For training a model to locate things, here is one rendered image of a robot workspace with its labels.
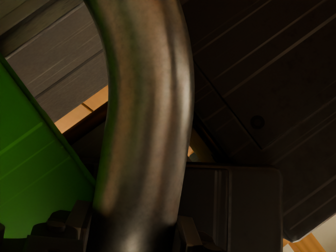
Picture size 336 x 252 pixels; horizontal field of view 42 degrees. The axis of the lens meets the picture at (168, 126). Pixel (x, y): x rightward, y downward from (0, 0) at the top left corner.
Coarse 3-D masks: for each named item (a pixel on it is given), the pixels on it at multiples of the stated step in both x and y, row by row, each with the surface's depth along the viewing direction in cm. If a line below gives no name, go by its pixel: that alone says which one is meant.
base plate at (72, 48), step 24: (72, 24) 60; (24, 48) 57; (48, 48) 61; (72, 48) 65; (96, 48) 70; (24, 72) 63; (48, 72) 67; (72, 72) 72; (96, 72) 79; (48, 96) 75; (72, 96) 81
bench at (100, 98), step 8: (104, 88) 94; (96, 96) 95; (104, 96) 98; (80, 104) 93; (88, 104) 96; (96, 104) 100; (72, 112) 94; (80, 112) 98; (88, 112) 101; (64, 120) 96; (72, 120) 99; (64, 128) 100
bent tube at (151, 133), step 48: (96, 0) 14; (144, 0) 14; (144, 48) 14; (144, 96) 14; (192, 96) 15; (144, 144) 14; (96, 192) 15; (144, 192) 14; (96, 240) 14; (144, 240) 14
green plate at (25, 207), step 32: (0, 64) 17; (0, 96) 17; (32, 96) 18; (0, 128) 17; (32, 128) 17; (0, 160) 17; (32, 160) 17; (64, 160) 17; (0, 192) 17; (32, 192) 17; (64, 192) 17; (32, 224) 17
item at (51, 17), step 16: (0, 0) 19; (16, 0) 19; (32, 0) 18; (48, 0) 18; (64, 0) 19; (80, 0) 19; (0, 16) 19; (16, 16) 18; (32, 16) 19; (48, 16) 19; (64, 16) 19; (0, 32) 18; (16, 32) 19; (32, 32) 19; (0, 48) 19; (16, 48) 19
